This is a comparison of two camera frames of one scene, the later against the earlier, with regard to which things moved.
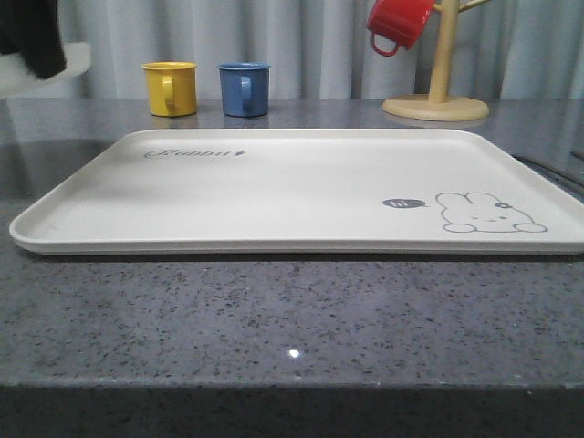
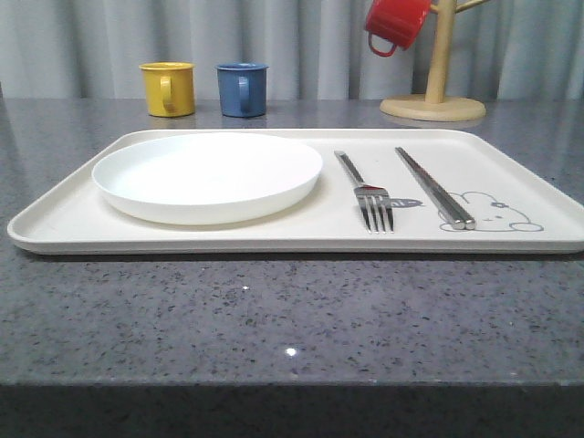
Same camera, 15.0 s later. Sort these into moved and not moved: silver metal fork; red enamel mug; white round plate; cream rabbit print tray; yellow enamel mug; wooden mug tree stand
Moved: white round plate; silver metal fork
Not moved: wooden mug tree stand; red enamel mug; yellow enamel mug; cream rabbit print tray
